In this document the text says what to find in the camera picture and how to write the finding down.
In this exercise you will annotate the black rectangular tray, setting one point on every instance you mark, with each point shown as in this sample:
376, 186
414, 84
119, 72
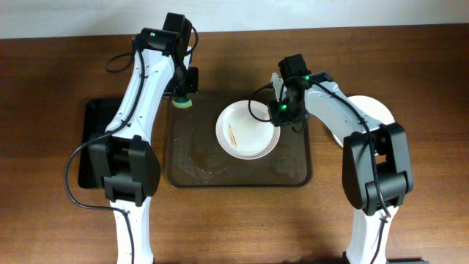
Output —
99, 112

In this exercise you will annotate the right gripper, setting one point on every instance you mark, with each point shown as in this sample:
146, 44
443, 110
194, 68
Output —
278, 118

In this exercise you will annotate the white plate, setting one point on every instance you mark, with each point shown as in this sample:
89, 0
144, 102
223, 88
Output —
241, 135
371, 108

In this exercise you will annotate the green yellow sponge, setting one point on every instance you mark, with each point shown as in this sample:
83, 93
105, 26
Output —
182, 102

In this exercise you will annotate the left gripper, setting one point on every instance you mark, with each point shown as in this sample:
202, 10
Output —
193, 83

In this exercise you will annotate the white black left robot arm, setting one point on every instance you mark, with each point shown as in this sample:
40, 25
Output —
122, 159

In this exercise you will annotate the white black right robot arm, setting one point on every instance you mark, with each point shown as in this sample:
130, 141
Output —
376, 167

